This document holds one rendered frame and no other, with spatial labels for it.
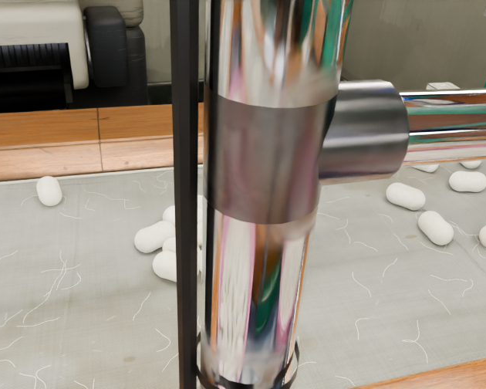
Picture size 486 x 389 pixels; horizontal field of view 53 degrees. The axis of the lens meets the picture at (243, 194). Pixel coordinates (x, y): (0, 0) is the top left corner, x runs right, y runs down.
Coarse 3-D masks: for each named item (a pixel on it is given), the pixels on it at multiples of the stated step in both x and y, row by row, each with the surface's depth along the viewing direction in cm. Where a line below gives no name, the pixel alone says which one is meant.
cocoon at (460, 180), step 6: (456, 174) 50; (462, 174) 49; (468, 174) 50; (474, 174) 50; (480, 174) 50; (450, 180) 50; (456, 180) 50; (462, 180) 49; (468, 180) 49; (474, 180) 49; (480, 180) 49; (456, 186) 50; (462, 186) 49; (468, 186) 49; (474, 186) 49; (480, 186) 49
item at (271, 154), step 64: (192, 0) 7; (256, 0) 7; (320, 0) 7; (192, 64) 8; (256, 64) 7; (320, 64) 7; (192, 128) 8; (256, 128) 8; (320, 128) 8; (384, 128) 8; (448, 128) 9; (192, 192) 9; (256, 192) 8; (320, 192) 9; (192, 256) 10; (256, 256) 9; (192, 320) 11; (256, 320) 10; (192, 384) 12; (256, 384) 11
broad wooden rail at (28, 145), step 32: (0, 128) 51; (32, 128) 52; (64, 128) 52; (96, 128) 53; (128, 128) 53; (160, 128) 54; (0, 160) 48; (32, 160) 48; (64, 160) 49; (96, 160) 50; (128, 160) 50; (160, 160) 51
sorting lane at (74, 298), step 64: (0, 192) 46; (64, 192) 46; (128, 192) 47; (384, 192) 50; (448, 192) 50; (0, 256) 38; (64, 256) 39; (128, 256) 39; (320, 256) 41; (384, 256) 41; (448, 256) 41; (0, 320) 33; (64, 320) 33; (128, 320) 34; (320, 320) 35; (384, 320) 35; (448, 320) 35; (0, 384) 29; (64, 384) 29; (128, 384) 29; (320, 384) 30
